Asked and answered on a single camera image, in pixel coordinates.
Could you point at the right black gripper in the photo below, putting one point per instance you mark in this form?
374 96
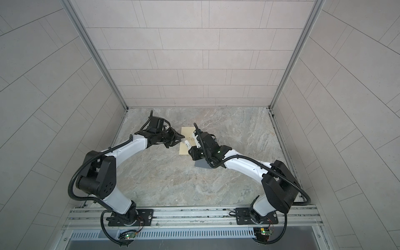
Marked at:
193 150

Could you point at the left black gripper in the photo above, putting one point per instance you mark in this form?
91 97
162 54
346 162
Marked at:
174 136

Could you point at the grey envelope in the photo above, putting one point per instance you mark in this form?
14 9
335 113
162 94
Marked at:
202 163

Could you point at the yellow paper envelope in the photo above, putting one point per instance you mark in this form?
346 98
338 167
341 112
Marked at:
187 132

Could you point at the white glue stick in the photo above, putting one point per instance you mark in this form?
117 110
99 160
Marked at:
188 144

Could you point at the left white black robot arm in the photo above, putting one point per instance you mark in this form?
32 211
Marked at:
96 180

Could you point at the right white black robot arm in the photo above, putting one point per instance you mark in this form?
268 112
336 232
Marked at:
281 188

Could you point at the right circuit board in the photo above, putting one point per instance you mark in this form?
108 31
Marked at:
263 234

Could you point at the circuit board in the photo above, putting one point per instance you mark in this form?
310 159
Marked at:
263 234
128 235

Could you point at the left circuit board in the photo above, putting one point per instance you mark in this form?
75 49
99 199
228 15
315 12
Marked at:
128 235

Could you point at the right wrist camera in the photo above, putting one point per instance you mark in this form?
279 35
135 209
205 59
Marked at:
195 138

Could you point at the aluminium mounting rail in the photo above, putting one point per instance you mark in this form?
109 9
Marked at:
198 217

